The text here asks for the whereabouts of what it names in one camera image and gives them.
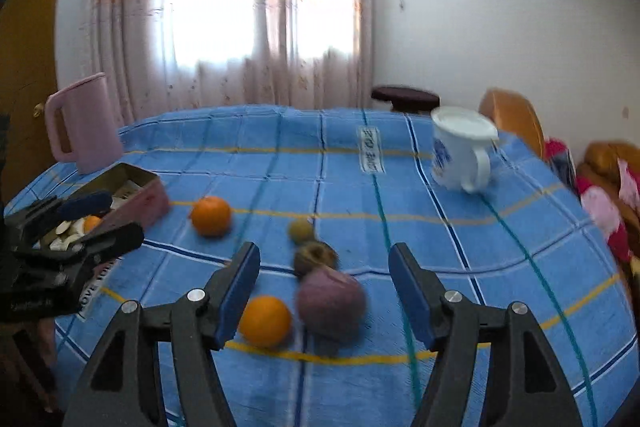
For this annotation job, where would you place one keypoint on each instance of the orange wooden chair back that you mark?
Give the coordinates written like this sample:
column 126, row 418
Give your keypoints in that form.
column 512, row 119

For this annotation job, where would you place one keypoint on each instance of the purple passion fruit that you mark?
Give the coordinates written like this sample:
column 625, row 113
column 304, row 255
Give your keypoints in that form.
column 331, row 303

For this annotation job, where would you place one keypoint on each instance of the pink plastic pitcher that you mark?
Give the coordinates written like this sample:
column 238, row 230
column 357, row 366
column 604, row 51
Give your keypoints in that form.
column 82, row 124

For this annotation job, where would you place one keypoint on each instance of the brown kiwi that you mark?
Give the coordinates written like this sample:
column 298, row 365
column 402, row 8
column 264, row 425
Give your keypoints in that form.
column 315, row 257

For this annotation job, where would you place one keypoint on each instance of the white blue-print mug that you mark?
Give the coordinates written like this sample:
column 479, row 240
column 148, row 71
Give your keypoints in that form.
column 457, row 152

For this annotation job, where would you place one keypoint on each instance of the brown wooden door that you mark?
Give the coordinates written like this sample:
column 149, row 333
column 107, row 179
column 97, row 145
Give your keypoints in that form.
column 25, row 57

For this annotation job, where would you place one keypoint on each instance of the small orange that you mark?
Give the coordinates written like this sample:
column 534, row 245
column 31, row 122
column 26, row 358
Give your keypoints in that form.
column 92, row 223

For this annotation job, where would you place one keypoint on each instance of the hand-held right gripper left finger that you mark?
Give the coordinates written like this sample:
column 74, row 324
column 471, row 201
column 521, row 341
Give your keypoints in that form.
column 239, row 292

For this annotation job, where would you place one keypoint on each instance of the blue plaid tablecloth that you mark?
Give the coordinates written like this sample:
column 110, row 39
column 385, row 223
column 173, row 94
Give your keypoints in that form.
column 320, row 167

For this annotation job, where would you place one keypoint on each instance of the dark round stool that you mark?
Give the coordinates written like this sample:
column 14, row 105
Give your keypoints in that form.
column 405, row 98

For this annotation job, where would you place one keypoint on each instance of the pink metal tin box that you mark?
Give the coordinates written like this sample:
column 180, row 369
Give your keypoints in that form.
column 135, row 202

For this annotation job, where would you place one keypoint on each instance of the small green fruit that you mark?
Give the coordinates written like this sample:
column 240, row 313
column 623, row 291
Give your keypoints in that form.
column 301, row 230

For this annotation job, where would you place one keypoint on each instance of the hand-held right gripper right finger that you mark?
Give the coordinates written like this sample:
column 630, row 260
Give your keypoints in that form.
column 411, row 294

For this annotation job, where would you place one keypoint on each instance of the pile of colourful clothes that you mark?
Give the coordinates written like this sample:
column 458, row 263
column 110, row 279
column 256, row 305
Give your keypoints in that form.
column 600, row 192

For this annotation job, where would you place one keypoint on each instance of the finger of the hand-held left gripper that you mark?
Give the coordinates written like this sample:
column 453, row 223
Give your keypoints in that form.
column 107, row 239
column 85, row 202

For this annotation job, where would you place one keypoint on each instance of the pink floral curtain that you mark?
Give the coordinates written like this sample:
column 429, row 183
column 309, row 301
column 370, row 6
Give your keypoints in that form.
column 225, row 7

